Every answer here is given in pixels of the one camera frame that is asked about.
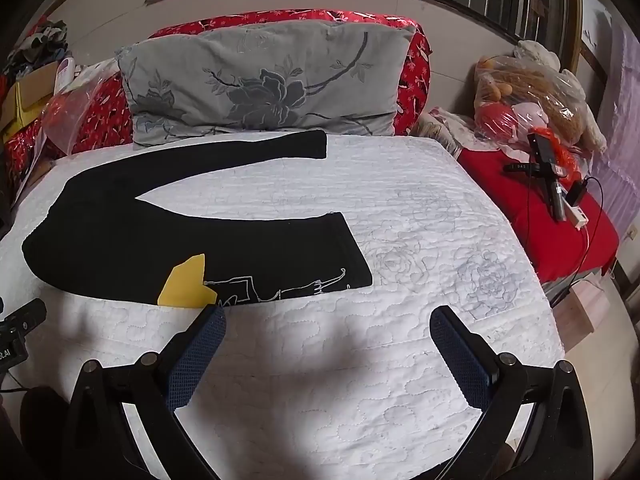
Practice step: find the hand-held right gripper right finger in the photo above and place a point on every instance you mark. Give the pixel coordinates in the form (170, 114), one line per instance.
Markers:
(457, 360)

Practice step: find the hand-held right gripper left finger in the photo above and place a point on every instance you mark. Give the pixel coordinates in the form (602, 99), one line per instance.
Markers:
(197, 355)

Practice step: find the black pants with yellow patch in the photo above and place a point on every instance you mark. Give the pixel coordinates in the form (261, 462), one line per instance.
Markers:
(100, 240)

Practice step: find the white quilted blanket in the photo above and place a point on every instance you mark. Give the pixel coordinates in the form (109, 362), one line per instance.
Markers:
(350, 360)

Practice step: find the red patterned bag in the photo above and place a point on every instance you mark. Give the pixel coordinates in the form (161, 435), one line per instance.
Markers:
(25, 150)

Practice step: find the black handheld stick device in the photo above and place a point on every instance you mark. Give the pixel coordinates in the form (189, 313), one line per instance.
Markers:
(554, 200)

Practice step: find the white power adapter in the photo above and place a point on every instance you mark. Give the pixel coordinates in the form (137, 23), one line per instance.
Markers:
(576, 215)

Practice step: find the black box-shaped device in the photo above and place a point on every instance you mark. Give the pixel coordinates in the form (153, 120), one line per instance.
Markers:
(542, 152)

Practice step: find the clear plastic bag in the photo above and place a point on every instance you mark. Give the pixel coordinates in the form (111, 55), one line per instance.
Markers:
(75, 105)

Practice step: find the orange fuzzy item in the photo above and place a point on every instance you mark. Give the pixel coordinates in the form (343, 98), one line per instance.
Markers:
(567, 157)

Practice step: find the brown cardboard box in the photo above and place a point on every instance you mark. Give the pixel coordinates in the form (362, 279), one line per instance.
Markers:
(40, 77)

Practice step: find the white bottle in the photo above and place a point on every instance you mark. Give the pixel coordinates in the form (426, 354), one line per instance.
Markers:
(65, 75)

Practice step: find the plastic bag of plush toys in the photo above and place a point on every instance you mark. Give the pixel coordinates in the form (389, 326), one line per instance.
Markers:
(530, 95)

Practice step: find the grey floral pillow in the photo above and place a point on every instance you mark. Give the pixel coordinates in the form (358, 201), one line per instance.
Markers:
(260, 85)

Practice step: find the purple curtain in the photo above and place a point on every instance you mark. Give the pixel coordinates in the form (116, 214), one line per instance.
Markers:
(625, 135)

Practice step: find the pile of mixed clothes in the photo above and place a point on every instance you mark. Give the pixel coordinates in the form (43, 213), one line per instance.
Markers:
(37, 45)

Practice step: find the red floral bedding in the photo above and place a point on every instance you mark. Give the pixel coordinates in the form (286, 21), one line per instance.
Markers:
(417, 75)

